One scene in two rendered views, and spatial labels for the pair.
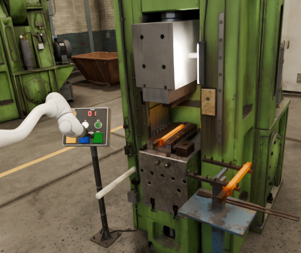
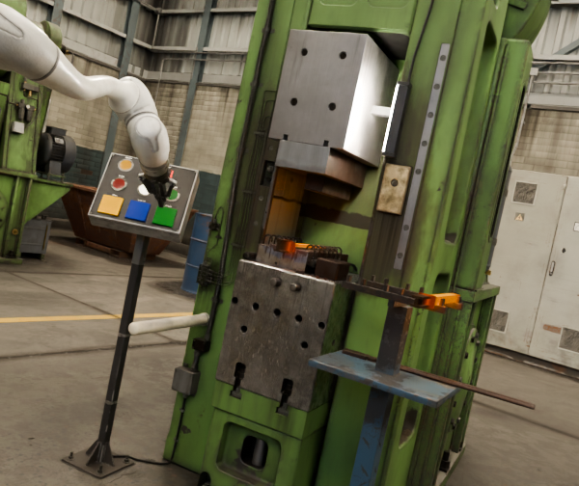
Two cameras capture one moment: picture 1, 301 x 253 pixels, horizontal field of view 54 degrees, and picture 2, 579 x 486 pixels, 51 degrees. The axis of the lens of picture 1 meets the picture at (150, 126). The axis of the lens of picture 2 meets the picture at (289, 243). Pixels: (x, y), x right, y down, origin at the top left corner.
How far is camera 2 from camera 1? 0.79 m
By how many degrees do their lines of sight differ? 20
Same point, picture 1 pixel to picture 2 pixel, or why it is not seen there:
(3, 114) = not seen: outside the picture
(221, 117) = (411, 221)
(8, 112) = not seen: outside the picture
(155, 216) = (235, 406)
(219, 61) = (428, 121)
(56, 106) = (139, 93)
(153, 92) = (299, 150)
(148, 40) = (316, 59)
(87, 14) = (113, 121)
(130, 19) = (282, 32)
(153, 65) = (313, 102)
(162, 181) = (273, 326)
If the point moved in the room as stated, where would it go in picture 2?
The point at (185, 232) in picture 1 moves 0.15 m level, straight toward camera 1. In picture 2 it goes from (295, 444) to (298, 462)
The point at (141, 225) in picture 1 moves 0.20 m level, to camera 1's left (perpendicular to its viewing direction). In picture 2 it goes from (181, 453) to (132, 446)
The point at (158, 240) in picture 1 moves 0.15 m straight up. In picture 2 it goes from (226, 470) to (234, 430)
